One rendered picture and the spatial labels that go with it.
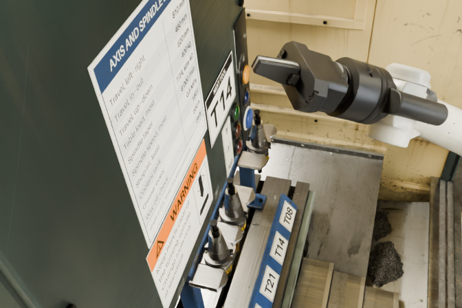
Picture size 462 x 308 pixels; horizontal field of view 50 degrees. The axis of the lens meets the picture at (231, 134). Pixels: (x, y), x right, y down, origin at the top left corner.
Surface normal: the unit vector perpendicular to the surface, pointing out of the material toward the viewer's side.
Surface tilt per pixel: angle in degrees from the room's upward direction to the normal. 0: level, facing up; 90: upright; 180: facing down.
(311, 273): 7
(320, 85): 52
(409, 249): 17
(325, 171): 24
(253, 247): 0
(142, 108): 90
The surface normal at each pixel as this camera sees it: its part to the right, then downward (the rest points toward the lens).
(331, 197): -0.18, -0.37
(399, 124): 0.40, 0.25
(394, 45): -0.28, 0.67
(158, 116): 0.95, 0.15
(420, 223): -0.35, -0.73
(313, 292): -0.03, -0.79
